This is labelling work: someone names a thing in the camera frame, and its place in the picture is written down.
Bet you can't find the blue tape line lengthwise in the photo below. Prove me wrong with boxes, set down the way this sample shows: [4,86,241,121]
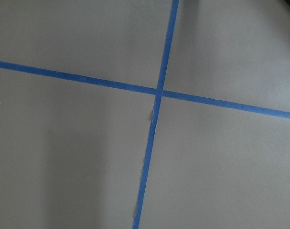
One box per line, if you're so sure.
[132,0,179,229]

